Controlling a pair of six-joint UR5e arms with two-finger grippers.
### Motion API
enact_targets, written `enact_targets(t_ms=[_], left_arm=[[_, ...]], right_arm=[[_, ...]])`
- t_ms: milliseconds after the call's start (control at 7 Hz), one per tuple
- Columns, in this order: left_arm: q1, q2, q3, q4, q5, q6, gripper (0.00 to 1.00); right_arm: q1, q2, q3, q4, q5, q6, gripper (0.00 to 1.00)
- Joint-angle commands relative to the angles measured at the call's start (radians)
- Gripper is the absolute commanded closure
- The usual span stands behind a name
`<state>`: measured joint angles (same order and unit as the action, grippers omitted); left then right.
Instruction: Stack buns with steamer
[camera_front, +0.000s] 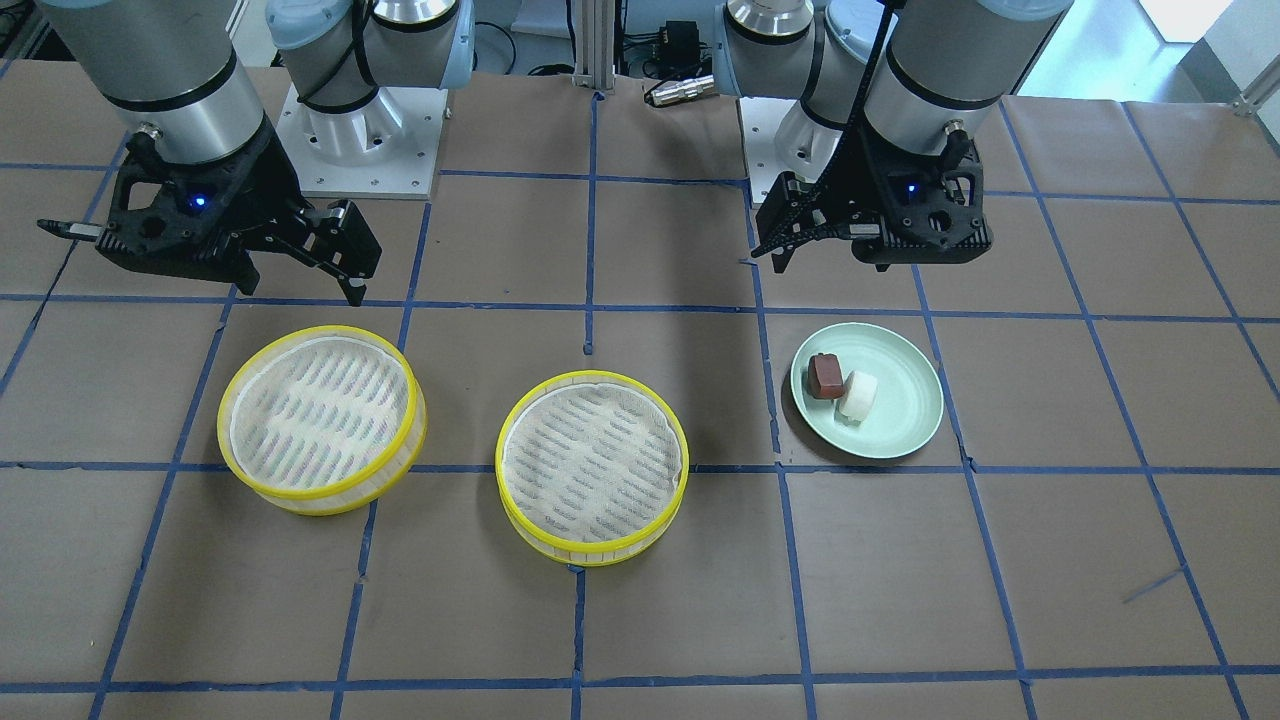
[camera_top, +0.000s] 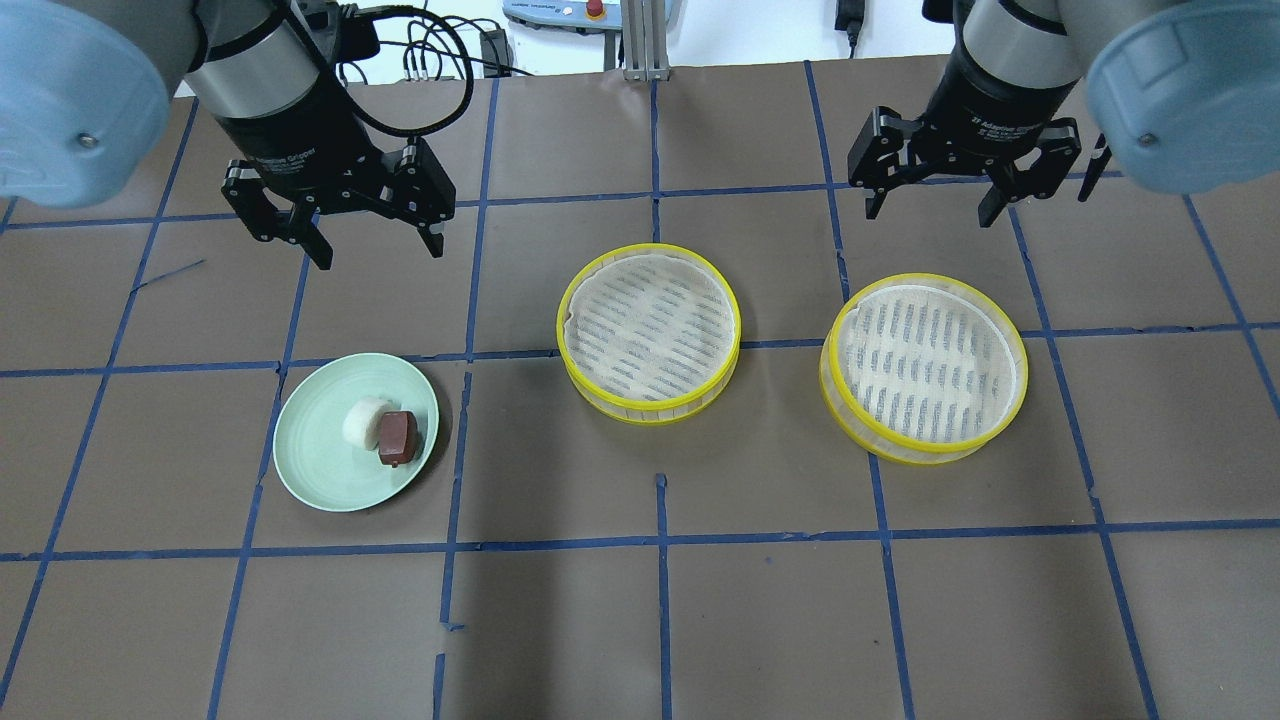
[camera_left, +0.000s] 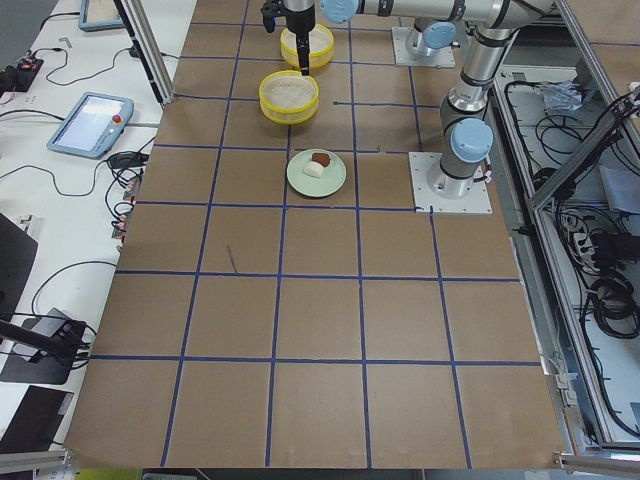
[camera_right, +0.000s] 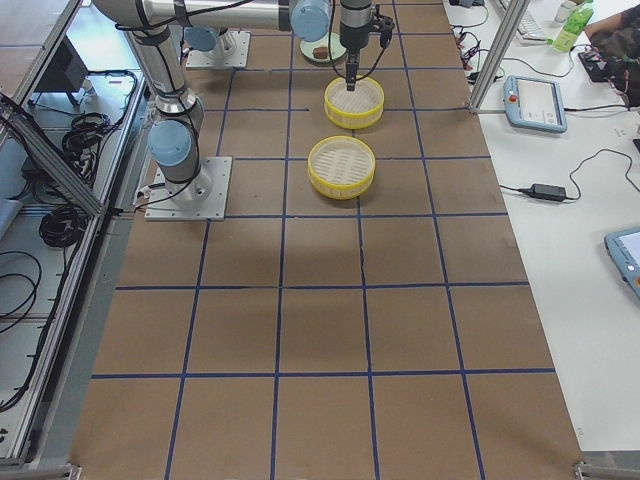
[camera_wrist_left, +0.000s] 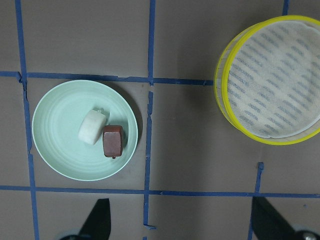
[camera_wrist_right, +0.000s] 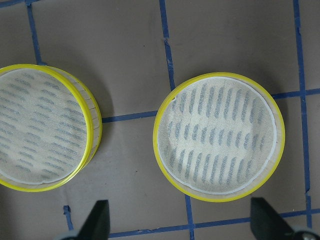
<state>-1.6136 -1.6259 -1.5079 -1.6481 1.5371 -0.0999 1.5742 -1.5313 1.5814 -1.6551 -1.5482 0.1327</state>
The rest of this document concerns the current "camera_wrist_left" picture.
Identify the brown steamed bun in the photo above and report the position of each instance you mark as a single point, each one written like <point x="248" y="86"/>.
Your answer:
<point x="112" y="141"/>

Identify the white steamed bun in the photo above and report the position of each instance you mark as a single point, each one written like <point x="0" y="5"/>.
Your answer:
<point x="92" y="126"/>

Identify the yellow bamboo steamer basket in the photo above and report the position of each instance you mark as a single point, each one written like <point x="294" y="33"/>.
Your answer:
<point x="267" y="80"/>

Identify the light green plate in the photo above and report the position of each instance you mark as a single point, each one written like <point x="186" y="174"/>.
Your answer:
<point x="56" y="121"/>

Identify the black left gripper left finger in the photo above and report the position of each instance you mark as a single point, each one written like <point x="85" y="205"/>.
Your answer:
<point x="98" y="223"/>

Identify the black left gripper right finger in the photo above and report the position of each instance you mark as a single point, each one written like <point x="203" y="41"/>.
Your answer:
<point x="267" y="223"/>

